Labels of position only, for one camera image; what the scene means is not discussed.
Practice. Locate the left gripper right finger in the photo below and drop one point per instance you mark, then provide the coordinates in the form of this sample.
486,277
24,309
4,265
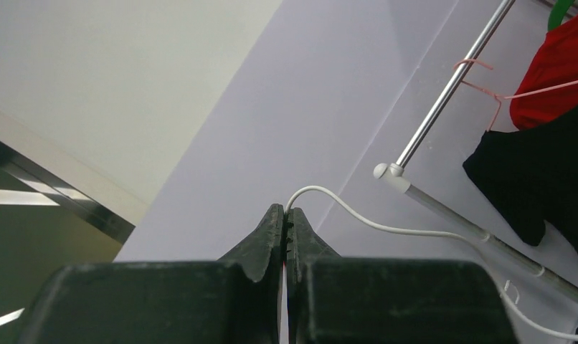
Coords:
335,299

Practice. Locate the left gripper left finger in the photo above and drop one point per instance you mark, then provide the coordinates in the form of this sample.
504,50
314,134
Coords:
233,299

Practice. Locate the garment rack pole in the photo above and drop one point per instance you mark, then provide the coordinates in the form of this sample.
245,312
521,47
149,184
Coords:
392,173

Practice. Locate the black t-shirt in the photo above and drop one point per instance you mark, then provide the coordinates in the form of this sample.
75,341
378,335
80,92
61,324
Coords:
531,177

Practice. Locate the pink hanger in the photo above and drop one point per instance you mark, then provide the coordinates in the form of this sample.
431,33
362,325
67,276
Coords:
499,98

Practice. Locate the red t-shirt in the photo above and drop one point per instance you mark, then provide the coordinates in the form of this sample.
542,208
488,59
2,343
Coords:
555,63

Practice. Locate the green hanger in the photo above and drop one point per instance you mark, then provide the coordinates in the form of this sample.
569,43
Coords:
558,12

